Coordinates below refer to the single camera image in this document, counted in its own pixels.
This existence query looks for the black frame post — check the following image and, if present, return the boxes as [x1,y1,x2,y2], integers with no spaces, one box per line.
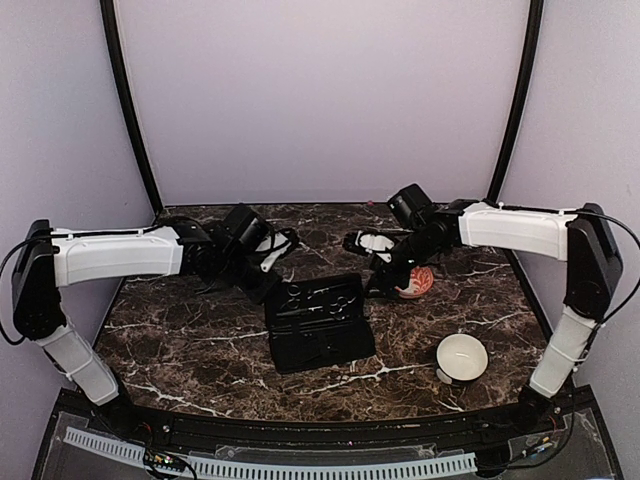
[99,0,164,215]
[486,0,544,202]

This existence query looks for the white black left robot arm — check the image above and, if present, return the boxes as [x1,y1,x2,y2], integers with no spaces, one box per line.
[11,217,299,436]

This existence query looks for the black left frame post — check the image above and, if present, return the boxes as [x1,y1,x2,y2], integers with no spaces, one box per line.
[99,0,164,215]

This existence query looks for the silver scissors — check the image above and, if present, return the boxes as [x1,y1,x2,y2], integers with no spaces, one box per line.
[307,296,356,315]
[281,284,331,311]

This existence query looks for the black front table rail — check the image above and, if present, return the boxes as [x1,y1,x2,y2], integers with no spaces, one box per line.
[89,399,566,451]

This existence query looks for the black zippered tool case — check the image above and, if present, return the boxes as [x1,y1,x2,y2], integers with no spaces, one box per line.
[265,273,376,375]

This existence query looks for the black right frame post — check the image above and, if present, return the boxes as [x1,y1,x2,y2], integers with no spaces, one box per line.
[486,0,544,202]

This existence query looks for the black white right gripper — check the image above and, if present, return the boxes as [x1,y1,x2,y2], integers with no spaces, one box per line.
[363,229,444,298]

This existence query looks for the white slotted cable duct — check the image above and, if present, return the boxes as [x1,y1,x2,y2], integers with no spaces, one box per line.
[63,427,477,479]

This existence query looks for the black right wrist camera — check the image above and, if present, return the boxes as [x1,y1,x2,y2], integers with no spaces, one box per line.
[386,183,438,229]

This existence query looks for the blue white bowl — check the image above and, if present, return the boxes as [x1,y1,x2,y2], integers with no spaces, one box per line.
[435,333,489,386]

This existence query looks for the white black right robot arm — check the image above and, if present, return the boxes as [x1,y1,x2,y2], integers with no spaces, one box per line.
[343,199,623,434]

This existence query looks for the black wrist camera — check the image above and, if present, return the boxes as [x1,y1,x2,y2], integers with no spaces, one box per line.
[386,183,438,229]
[221,204,270,254]

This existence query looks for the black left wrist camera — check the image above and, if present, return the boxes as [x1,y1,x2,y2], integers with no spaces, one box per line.
[221,204,270,254]

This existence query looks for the red patterned white bowl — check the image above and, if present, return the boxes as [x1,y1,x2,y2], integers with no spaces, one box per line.
[396,266,434,300]

